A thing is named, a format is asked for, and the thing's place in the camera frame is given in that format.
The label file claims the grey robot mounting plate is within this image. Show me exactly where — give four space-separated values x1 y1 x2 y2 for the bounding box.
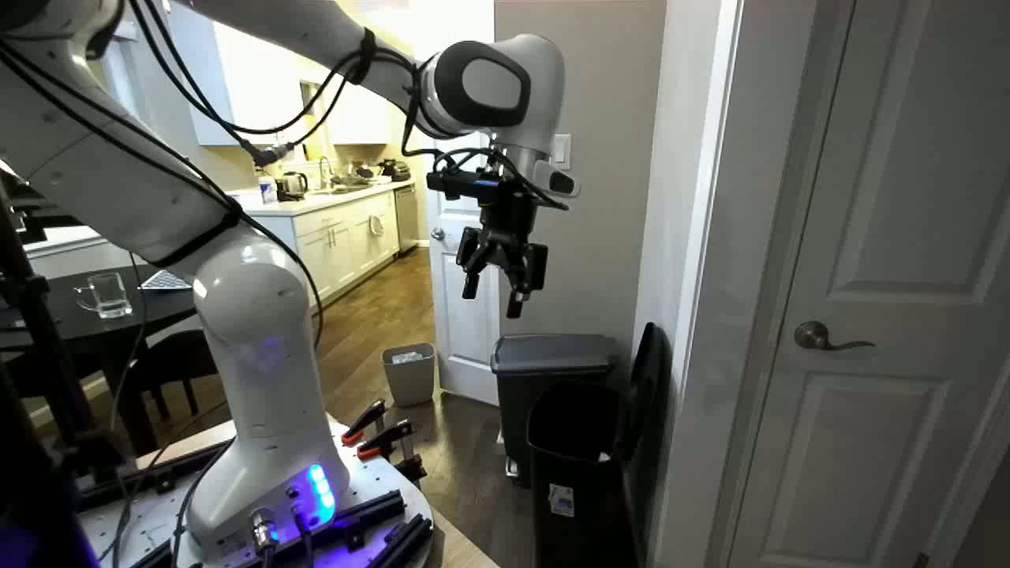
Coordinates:
76 453 441 568

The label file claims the small black clamp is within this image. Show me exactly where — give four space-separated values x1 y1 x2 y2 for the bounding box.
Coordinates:
393 447 430 486

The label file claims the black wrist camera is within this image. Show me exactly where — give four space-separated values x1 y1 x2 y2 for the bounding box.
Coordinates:
423 161 508 205

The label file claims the metal kettle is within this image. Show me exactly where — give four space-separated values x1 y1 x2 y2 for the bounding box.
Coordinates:
273 169 315 205

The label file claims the dark dining table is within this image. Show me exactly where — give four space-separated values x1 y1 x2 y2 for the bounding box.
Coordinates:
0 261 204 361

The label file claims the black plastic bin body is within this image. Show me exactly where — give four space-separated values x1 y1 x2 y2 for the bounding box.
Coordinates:
523 376 644 568

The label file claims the dark wooden chair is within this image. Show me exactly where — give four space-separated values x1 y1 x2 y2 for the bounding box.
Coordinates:
110 330 226 457

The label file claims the white panel door with lever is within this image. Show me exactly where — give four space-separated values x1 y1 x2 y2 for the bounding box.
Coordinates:
722 0 1010 568

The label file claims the white wall light switch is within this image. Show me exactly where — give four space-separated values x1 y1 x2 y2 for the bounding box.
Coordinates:
548 129 578 173

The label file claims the white kitchen wall cabinet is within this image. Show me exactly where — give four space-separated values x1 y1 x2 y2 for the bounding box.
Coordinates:
193 0 420 151

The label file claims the black bin lid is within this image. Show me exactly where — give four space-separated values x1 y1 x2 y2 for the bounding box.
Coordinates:
615 320 675 554

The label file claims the black clamp with orange handle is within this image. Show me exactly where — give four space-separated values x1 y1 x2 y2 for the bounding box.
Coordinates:
338 397 393 447
355 418 417 465

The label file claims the white kitchen base cabinet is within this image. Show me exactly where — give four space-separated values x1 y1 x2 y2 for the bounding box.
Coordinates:
234 178 420 311

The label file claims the clear glass pitcher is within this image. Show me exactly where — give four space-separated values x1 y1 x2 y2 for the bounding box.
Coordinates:
71 270 140 325

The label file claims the small grey wastebasket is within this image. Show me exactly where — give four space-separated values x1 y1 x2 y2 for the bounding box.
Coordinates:
378 340 440 411

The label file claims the thin black forearm cable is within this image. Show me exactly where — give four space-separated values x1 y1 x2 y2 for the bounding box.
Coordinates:
122 0 446 169

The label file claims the black camera stand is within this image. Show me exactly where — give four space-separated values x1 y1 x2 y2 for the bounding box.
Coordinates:
0 178 105 568

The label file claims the thick black base cable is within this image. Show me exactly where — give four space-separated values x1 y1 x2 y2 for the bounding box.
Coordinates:
0 41 327 350

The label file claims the black mounting bar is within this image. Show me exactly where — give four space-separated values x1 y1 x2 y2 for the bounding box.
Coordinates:
313 486 412 554
364 512 440 568

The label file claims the grey pedal bin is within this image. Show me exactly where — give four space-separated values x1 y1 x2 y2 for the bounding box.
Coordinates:
489 333 625 486

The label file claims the metal door lever handle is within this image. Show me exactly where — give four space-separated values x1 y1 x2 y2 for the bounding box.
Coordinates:
792 320 882 357

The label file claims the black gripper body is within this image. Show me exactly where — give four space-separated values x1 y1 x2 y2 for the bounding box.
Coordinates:
472 171 545 261

